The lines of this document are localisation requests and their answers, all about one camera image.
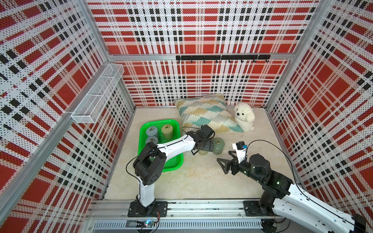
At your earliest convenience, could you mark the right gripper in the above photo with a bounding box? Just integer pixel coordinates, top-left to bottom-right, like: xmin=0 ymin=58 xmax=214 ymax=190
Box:
xmin=217 ymin=151 xmax=263 ymax=184

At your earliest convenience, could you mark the beige tea canister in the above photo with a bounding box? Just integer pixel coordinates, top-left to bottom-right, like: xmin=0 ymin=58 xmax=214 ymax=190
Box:
xmin=161 ymin=124 xmax=174 ymax=140
xmin=198 ymin=148 xmax=209 ymax=155

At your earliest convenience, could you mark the grey-green tea canister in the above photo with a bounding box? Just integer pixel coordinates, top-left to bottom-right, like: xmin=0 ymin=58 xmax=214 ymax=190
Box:
xmin=212 ymin=138 xmax=225 ymax=155

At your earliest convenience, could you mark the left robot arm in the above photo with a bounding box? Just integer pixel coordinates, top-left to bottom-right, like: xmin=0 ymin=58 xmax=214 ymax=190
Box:
xmin=133 ymin=125 xmax=215 ymax=208

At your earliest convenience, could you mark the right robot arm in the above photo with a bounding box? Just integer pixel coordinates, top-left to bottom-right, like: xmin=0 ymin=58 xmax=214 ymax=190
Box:
xmin=217 ymin=150 xmax=366 ymax=233

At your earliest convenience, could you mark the beige tea canister back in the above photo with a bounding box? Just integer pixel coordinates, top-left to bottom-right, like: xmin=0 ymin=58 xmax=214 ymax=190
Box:
xmin=161 ymin=124 xmax=174 ymax=140

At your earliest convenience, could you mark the green plastic perforated basket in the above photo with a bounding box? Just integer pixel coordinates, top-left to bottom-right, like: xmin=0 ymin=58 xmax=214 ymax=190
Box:
xmin=138 ymin=119 xmax=184 ymax=172

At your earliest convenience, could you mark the blue-grey tea canister middle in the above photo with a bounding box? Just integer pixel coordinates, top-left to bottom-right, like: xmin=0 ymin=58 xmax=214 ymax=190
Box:
xmin=145 ymin=136 xmax=159 ymax=145

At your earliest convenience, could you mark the blue-grey tea canister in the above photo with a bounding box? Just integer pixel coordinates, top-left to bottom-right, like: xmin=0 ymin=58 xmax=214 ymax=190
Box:
xmin=145 ymin=136 xmax=159 ymax=145
xmin=146 ymin=126 xmax=159 ymax=137

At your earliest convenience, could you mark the blue-grey tea canister back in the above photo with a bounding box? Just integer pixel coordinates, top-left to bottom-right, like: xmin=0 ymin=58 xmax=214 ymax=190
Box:
xmin=146 ymin=126 xmax=159 ymax=137

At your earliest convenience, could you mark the fan-pattern cushion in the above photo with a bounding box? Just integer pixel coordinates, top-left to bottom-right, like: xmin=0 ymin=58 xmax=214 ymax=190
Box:
xmin=175 ymin=93 xmax=244 ymax=134

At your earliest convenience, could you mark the white plush dog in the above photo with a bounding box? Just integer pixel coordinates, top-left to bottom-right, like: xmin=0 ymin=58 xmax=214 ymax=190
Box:
xmin=234 ymin=103 xmax=255 ymax=132

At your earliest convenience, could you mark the green circuit board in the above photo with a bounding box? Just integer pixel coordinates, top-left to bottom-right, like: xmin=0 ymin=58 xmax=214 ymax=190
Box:
xmin=136 ymin=220 xmax=156 ymax=229

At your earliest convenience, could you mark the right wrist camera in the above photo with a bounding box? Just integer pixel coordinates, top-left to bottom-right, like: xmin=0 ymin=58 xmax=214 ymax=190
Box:
xmin=232 ymin=141 xmax=247 ymax=164

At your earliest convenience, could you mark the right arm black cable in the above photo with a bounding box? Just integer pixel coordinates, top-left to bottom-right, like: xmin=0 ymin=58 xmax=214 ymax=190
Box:
xmin=246 ymin=139 xmax=368 ymax=228

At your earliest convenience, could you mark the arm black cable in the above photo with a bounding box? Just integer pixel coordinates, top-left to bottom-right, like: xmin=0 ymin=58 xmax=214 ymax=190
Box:
xmin=246 ymin=139 xmax=368 ymax=228
xmin=126 ymin=126 xmax=202 ymax=187

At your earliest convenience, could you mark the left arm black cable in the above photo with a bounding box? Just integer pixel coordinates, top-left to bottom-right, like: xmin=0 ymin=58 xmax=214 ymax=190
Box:
xmin=126 ymin=126 xmax=202 ymax=187

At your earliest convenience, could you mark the black hook rail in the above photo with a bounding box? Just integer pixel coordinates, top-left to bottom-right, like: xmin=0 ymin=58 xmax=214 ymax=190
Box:
xmin=175 ymin=54 xmax=271 ymax=62

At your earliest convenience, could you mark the white wire mesh shelf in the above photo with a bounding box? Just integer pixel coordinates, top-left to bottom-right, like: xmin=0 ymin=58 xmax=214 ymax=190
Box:
xmin=71 ymin=64 xmax=124 ymax=124

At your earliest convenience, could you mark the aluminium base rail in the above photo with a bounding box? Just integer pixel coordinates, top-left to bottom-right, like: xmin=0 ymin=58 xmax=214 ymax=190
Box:
xmin=85 ymin=199 xmax=313 ymax=221

